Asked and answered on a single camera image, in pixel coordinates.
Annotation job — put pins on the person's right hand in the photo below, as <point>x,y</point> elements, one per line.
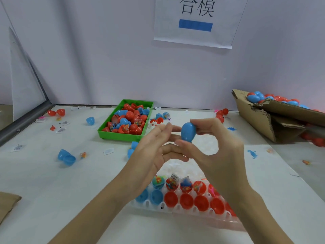
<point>223,165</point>

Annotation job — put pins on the person's left hand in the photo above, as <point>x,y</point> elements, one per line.
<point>150,162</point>

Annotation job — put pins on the small capsule cluster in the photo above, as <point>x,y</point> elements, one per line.
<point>160,117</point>

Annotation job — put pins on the cardboard box of capsules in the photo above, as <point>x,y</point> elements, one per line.
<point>254,115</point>

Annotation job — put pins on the single blue egg half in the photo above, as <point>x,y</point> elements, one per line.
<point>90,121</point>

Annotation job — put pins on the pile of finished eggs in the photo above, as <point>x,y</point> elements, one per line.
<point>287,100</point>

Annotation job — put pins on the person's left forearm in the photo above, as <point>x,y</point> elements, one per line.
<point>91,218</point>

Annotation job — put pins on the small blue toy piece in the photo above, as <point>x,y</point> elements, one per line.
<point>252,154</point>

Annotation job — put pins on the green plastic tray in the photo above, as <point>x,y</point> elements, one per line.
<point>100,136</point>

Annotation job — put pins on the clear plastic egg tray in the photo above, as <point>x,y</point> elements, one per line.
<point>193,215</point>

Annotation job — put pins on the small orange toy piece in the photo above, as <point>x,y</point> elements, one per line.
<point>83,155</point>
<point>306,162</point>

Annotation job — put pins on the white paper sign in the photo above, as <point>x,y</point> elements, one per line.
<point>231,20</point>

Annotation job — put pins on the clear triangular panel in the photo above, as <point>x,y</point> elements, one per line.
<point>28,81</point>

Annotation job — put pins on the flat brown cardboard sheet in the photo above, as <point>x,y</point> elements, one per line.
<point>9,205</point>

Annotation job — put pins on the grey metal rail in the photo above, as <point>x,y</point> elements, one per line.
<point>23,124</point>

